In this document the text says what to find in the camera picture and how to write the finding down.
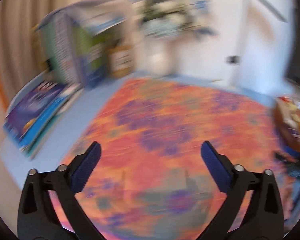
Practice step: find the blue white artificial flowers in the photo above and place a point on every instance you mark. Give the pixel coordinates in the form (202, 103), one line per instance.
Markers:
(172, 18)

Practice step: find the white ceramic vase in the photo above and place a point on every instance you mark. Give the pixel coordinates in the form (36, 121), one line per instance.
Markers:
(162, 56)

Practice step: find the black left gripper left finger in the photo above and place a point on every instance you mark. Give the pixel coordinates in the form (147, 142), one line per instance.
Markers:
(37, 218)

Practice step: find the floral orange tablecloth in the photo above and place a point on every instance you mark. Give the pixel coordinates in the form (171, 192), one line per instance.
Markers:
(151, 182)

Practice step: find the white lamp stand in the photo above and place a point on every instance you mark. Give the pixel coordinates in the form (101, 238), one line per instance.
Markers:
(255, 35)

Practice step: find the white blue paper box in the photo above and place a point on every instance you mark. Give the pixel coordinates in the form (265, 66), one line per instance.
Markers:
(56, 38)

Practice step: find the stack of blue books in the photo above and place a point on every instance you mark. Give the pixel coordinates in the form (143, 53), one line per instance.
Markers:
(29, 121)

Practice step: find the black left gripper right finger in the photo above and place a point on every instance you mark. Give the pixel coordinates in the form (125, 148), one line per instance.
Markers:
(264, 216)

